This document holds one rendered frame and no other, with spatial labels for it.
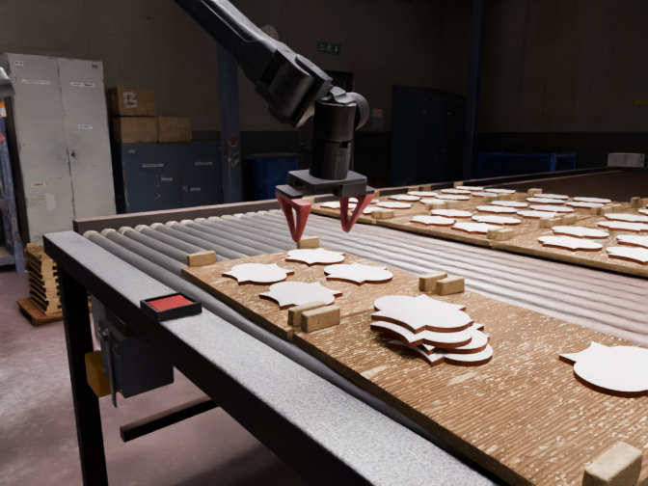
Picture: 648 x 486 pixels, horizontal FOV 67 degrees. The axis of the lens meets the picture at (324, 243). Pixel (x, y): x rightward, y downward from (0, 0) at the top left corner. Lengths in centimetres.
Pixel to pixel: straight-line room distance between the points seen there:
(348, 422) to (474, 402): 13
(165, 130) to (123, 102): 50
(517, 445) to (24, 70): 506
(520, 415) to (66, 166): 500
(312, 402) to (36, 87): 487
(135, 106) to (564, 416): 533
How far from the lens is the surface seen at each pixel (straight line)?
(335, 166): 69
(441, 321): 64
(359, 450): 49
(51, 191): 527
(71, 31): 597
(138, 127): 564
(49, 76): 528
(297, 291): 82
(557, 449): 50
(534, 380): 60
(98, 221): 163
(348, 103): 69
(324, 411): 55
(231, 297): 83
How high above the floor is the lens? 120
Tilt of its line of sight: 13 degrees down
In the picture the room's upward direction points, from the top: straight up
